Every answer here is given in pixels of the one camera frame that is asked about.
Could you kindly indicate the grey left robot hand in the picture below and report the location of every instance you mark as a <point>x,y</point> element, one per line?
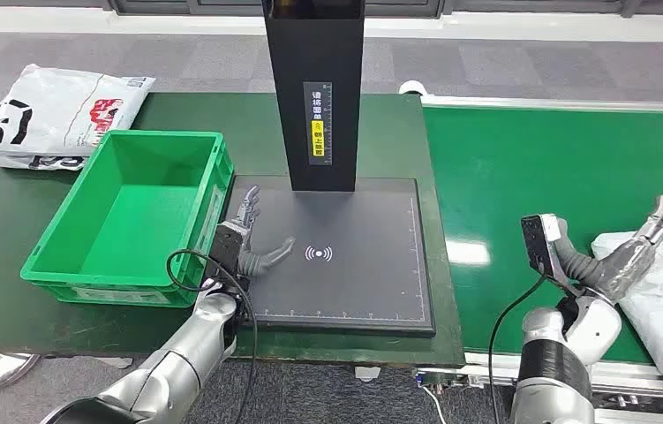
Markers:
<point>246,263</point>

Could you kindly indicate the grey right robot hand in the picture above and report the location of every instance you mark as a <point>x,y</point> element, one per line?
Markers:
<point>626,266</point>

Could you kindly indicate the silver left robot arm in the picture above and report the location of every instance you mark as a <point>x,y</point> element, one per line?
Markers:
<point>190,351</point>

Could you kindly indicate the black inbound scanner machine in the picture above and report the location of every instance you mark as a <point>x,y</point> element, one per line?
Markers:
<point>354,275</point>

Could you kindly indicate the green conveyor belt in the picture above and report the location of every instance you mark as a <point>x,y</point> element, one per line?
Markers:
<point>541,175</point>

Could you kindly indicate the conveyor connector block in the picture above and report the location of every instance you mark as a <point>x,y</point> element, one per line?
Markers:
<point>439,380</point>

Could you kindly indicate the white conveyor roller end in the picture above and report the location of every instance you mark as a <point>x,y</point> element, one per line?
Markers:
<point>413,88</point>

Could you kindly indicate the white parcel bag red logo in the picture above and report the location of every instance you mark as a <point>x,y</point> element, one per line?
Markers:
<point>56,105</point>

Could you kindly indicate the green plastic crate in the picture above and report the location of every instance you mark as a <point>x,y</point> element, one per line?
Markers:
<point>132,222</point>

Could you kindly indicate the white table foot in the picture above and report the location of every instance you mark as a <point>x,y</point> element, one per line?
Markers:
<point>114,362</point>
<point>367,373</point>

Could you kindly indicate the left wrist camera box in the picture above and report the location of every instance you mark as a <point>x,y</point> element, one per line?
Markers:
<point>227,246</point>

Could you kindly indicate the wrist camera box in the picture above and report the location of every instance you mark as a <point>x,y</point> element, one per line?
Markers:
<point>536,240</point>
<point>227,246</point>

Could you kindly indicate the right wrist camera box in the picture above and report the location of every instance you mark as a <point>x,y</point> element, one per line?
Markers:
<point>536,240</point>

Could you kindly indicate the silver conveyor frame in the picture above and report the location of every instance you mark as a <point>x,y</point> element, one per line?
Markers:
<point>541,103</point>

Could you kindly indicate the dark window frame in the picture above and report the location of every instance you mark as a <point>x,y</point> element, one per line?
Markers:
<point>483,6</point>

